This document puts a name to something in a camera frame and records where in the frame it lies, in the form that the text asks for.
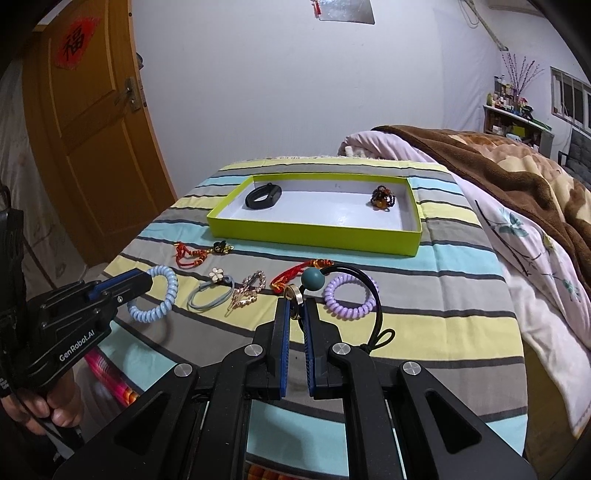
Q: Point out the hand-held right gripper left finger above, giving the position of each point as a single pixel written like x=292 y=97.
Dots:
x=281 y=337

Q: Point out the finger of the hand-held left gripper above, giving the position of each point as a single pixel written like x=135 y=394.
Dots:
x=134 y=288
x=117 y=282

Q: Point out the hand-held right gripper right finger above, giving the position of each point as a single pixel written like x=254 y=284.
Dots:
x=310 y=355

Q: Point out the gold rhinestone hair clip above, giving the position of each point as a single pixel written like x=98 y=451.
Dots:
x=242 y=297

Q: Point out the green shallow box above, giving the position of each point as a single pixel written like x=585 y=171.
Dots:
x=300 y=233

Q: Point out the black wristband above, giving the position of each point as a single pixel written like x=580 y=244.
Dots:
x=251 y=201

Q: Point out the person's left hand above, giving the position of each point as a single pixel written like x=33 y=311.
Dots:
x=60 y=410

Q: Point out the striped bedsheet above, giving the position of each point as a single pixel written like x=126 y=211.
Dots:
x=415 y=300

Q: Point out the orange wooden door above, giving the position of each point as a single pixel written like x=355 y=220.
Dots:
x=92 y=161

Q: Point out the metal door lock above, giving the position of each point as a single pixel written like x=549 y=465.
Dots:
x=134 y=94

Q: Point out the red door decoration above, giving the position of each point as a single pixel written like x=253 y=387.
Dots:
x=76 y=48

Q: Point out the pink floral quilt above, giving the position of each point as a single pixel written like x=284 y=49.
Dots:
x=531 y=258

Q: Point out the brown fleece blanket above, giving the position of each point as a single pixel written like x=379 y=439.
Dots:
x=508 y=170

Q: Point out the group of bottles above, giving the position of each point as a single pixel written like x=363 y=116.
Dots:
x=505 y=99

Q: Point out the red hanging tassel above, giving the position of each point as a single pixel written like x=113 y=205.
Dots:
x=316 y=8

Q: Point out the black chair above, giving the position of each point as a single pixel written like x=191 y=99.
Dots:
x=577 y=152

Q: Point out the pink flower branches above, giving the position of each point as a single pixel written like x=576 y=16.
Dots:
x=519 y=74

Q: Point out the window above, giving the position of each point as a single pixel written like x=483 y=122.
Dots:
x=570 y=94

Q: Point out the white wall shelf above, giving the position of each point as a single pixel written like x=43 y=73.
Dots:
x=517 y=120

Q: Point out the silver wall mirror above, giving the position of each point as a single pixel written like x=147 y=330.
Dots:
x=346 y=11

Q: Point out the white wall pipe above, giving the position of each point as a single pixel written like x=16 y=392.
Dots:
x=485 y=25

